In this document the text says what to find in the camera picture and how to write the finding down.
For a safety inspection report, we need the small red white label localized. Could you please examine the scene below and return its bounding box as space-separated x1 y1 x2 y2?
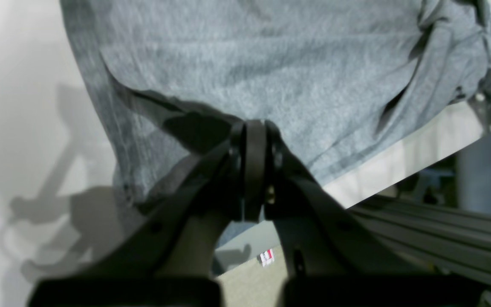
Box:
258 249 274 267

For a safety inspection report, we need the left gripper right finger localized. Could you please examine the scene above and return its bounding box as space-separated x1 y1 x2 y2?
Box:
245 121 482 307

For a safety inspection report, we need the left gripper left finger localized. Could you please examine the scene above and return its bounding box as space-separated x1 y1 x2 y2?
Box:
29 122 246 307

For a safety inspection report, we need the grey t-shirt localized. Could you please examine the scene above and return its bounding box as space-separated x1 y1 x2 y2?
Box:
60 0 491 235

